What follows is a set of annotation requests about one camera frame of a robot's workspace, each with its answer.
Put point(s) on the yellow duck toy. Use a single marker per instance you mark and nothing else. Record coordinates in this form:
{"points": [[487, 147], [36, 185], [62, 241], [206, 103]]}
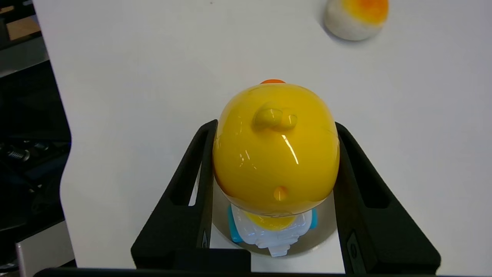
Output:
{"points": [[275, 154]]}

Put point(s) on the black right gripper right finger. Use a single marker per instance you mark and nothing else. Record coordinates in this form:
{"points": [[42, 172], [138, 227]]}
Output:
{"points": [[376, 231]]}

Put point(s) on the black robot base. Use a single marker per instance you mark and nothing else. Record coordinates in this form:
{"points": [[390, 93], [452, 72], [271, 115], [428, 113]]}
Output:
{"points": [[30, 154]]}

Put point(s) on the white bun orange top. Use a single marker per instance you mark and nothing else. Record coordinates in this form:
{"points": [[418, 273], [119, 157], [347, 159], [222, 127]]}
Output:
{"points": [[357, 17]]}

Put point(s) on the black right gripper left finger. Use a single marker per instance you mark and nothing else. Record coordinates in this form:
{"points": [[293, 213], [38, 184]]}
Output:
{"points": [[180, 231]]}

